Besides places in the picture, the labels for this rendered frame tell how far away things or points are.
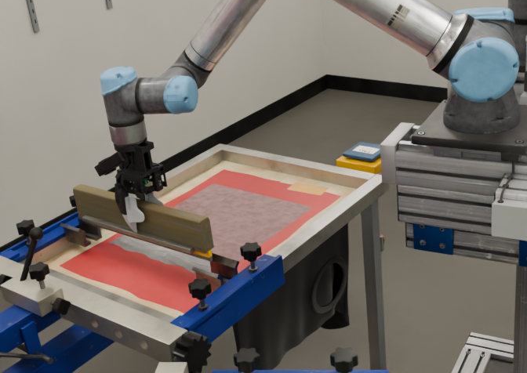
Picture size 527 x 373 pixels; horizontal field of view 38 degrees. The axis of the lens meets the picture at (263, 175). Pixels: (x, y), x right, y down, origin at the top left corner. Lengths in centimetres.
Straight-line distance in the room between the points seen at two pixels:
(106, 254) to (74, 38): 235
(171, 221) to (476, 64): 70
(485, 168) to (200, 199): 82
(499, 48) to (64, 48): 300
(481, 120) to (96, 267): 93
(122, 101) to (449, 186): 69
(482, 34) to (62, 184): 309
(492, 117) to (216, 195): 84
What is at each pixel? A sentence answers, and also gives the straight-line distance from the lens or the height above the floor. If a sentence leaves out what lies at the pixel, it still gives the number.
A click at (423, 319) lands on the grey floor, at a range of 320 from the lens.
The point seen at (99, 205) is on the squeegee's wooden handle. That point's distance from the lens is 181.
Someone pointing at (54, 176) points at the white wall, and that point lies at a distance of 415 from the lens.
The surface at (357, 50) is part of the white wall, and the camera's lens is 572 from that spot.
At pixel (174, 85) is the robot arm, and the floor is 140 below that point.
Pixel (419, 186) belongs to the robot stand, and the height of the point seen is 113.
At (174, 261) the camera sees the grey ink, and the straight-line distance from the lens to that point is 181.
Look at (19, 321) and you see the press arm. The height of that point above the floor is 104.
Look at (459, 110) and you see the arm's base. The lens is 157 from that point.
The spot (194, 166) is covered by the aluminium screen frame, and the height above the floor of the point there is 98.
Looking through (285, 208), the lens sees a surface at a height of 96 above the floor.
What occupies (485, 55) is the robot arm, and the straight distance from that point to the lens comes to 138.
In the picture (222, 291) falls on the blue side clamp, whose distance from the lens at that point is 158.
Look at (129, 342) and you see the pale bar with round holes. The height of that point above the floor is 101.
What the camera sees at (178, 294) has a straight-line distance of 169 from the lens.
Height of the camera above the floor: 184
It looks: 24 degrees down
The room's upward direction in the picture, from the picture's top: 7 degrees counter-clockwise
